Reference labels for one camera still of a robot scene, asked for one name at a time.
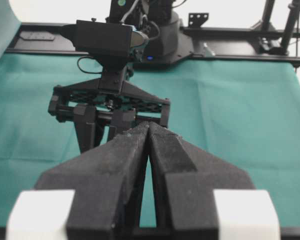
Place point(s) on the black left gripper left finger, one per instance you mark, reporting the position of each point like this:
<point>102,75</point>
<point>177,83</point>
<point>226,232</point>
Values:
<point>108,181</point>

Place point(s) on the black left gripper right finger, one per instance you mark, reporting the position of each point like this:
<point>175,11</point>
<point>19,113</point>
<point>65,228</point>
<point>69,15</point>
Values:
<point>184,177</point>

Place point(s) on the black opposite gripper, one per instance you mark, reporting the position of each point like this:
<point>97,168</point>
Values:
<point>112,91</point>

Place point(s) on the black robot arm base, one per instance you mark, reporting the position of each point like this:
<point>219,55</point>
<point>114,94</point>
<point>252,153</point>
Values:
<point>168,44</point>

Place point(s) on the green table cloth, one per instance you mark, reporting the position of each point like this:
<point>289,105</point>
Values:
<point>245,112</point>

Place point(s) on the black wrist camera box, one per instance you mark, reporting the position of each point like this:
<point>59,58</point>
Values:
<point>112,45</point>

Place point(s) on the black perforated corner bracket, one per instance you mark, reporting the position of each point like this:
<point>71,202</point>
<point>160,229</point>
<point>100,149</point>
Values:
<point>197,19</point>

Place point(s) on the black aluminium frame rail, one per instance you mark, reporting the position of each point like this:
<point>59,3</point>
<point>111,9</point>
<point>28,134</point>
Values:
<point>200,43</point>

